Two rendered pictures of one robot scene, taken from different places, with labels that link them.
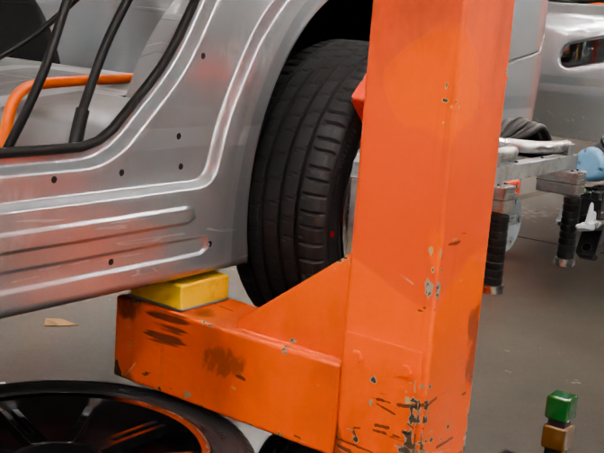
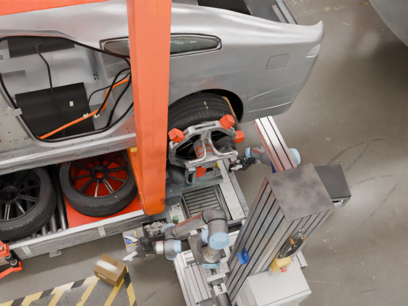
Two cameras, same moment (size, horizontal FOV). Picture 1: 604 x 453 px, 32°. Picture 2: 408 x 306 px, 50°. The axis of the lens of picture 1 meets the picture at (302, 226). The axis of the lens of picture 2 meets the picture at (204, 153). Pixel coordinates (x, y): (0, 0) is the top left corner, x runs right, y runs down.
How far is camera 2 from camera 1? 284 cm
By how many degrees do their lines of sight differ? 51
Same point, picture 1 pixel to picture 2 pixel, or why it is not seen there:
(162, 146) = (122, 130)
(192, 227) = (132, 142)
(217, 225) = not seen: hidden behind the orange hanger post
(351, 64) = (180, 116)
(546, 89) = (400, 22)
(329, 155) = not seen: hidden behind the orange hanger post
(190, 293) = (133, 149)
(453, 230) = (148, 192)
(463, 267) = (154, 195)
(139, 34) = not seen: outside the picture
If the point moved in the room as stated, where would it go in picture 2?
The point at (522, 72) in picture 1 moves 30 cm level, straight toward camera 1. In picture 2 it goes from (287, 88) to (262, 107)
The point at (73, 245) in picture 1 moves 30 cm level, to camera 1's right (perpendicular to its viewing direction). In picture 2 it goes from (96, 149) to (125, 170)
